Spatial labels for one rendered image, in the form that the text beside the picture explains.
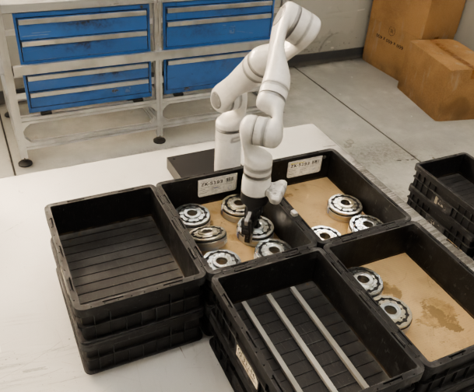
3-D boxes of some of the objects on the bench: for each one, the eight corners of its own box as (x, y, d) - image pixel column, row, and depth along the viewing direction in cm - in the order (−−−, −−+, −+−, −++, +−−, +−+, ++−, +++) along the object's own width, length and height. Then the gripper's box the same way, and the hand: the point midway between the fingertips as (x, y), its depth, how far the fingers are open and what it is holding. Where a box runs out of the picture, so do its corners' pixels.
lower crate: (205, 342, 138) (207, 309, 131) (307, 309, 149) (314, 277, 142) (282, 490, 109) (289, 458, 102) (401, 435, 121) (414, 403, 114)
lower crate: (54, 269, 156) (48, 237, 149) (156, 245, 167) (154, 214, 160) (86, 380, 127) (80, 347, 120) (205, 341, 138) (207, 309, 131)
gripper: (250, 169, 147) (246, 217, 157) (232, 200, 136) (229, 249, 145) (277, 176, 146) (271, 223, 155) (261, 207, 134) (256, 257, 144)
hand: (251, 232), depth 149 cm, fingers open, 5 cm apart
